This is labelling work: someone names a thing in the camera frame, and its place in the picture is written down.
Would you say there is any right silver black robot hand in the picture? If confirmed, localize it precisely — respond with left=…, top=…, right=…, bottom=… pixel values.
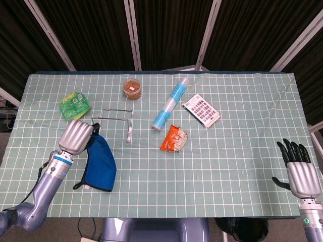
left=272, top=138, right=323, bottom=199

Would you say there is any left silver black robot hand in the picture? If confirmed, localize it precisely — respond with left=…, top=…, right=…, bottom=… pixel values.
left=58, top=119, right=101, bottom=155

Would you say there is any black and blue cloth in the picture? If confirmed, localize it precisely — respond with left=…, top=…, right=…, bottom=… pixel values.
left=73, top=132, right=118, bottom=193

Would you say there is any green snack packet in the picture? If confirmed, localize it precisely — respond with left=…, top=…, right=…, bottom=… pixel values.
left=59, top=92, right=91, bottom=124

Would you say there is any dark cluttered equipment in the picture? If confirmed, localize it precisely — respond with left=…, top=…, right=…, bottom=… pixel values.
left=0, top=99, right=19, bottom=132

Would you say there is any clear jar with brown contents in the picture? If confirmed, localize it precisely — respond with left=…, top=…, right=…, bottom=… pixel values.
left=123, top=78, right=142, bottom=101

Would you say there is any green grid tablecloth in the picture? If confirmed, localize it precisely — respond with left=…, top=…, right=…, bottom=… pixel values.
left=0, top=73, right=316, bottom=219

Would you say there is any orange and white snack packet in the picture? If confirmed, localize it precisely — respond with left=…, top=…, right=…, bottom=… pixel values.
left=159, top=124, right=189, bottom=153

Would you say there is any blue and white roll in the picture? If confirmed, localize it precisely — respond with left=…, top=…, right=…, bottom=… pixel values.
left=151, top=77, right=190, bottom=132

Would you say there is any purple robot torso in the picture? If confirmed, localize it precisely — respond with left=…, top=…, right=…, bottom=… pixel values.
left=100, top=217, right=210, bottom=242

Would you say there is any white card with colour swatches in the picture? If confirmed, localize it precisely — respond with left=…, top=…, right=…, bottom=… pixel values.
left=181, top=93, right=221, bottom=129

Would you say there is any white metal frame post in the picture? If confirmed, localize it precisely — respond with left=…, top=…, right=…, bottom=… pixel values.
left=195, top=0, right=223, bottom=71
left=269, top=11, right=323, bottom=73
left=123, top=0, right=142, bottom=71
left=308, top=123, right=323, bottom=153
left=24, top=0, right=77, bottom=72
left=0, top=87, right=21, bottom=108

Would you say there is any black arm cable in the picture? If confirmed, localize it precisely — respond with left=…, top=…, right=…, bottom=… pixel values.
left=19, top=150, right=55, bottom=205

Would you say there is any metal wire rack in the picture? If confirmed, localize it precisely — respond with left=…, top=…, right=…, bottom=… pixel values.
left=91, top=108, right=134, bottom=144

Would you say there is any black floor cable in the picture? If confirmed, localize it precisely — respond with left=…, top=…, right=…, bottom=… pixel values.
left=77, top=218, right=97, bottom=240

